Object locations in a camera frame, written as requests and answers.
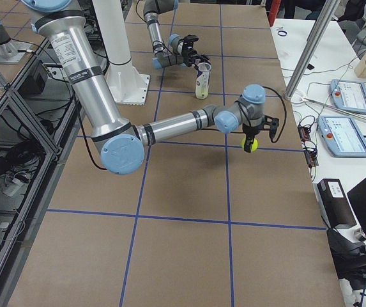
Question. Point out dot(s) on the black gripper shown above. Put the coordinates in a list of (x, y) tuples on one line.
[(250, 131), (188, 52)]

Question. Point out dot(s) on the white camera stand base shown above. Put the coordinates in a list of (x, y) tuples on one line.
[(126, 84)]

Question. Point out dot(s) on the black mini computer box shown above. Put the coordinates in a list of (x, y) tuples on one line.
[(336, 206)]

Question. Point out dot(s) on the tennis ball with Wilson logo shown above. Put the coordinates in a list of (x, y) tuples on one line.
[(249, 145)]

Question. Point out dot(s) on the teach pendant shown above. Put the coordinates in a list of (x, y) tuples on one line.
[(349, 95), (342, 136)]

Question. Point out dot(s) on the Wilson tennis ball can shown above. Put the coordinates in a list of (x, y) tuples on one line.
[(203, 76)]

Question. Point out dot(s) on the near teach pendant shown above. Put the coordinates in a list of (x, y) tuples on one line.
[(342, 136)]

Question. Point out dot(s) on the far teach pendant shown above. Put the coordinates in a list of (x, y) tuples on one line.
[(349, 95)]

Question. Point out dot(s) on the aluminium frame post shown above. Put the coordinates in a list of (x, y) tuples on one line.
[(313, 40)]

